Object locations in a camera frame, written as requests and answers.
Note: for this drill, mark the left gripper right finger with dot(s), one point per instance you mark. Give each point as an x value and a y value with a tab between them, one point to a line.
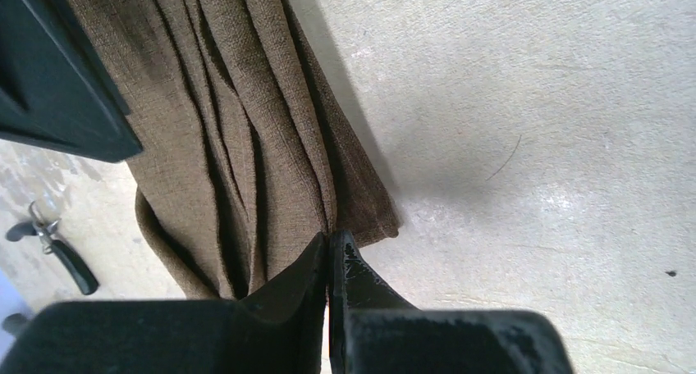
373	329

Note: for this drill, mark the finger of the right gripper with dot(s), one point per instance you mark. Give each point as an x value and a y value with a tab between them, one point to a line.
55	91

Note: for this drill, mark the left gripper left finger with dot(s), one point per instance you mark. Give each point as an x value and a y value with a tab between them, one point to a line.
276	329

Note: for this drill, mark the brown cloth napkin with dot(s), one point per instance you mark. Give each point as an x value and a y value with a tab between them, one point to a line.
247	154

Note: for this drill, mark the black pliers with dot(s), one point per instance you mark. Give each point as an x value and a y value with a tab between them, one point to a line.
46	230

